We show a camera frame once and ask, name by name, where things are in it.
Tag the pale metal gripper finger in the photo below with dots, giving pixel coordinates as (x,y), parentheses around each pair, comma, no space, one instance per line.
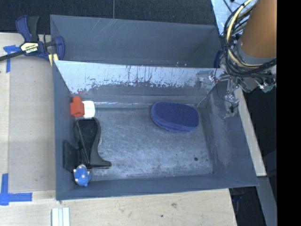
(205,76)
(231,101)

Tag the dark blue oval case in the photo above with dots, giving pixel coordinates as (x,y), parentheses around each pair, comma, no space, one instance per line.
(175,116)

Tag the grey metal bin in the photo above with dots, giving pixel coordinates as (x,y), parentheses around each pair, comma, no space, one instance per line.
(145,154)

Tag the black plastic tool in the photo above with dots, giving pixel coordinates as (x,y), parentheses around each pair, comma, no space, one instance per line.
(90,135)

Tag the white bottle with orange cap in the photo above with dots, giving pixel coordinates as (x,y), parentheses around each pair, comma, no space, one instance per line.
(77,108)

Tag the blue toy with white dots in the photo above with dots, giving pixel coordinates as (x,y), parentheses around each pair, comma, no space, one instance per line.
(81,175)

